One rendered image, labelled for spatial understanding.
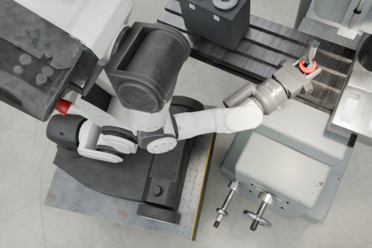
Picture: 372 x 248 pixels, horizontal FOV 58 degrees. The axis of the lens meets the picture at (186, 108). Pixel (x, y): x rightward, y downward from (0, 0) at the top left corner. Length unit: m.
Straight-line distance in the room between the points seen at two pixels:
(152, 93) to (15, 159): 2.08
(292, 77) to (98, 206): 1.18
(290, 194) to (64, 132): 0.97
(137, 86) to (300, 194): 0.89
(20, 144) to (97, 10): 2.07
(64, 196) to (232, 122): 1.19
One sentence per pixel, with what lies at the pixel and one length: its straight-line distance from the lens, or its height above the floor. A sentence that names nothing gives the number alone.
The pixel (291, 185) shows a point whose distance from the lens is 1.32.
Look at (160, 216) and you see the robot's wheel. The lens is 1.50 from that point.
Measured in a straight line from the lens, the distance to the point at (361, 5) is 0.80.
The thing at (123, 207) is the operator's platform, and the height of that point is 0.40.
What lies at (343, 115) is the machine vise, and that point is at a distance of 1.13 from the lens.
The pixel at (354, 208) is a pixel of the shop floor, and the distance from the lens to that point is 2.16.
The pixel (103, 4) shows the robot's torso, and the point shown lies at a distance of 0.62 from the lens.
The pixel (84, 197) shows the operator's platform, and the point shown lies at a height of 0.40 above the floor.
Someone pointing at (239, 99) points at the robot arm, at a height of 1.18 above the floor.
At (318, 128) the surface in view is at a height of 0.89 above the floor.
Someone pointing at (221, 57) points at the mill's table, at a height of 0.97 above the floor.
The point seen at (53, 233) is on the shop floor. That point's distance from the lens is 2.34.
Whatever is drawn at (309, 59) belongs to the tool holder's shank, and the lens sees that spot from 0.99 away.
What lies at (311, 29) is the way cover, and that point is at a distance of 1.43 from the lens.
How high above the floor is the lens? 2.05
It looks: 66 degrees down
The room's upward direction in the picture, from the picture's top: 21 degrees counter-clockwise
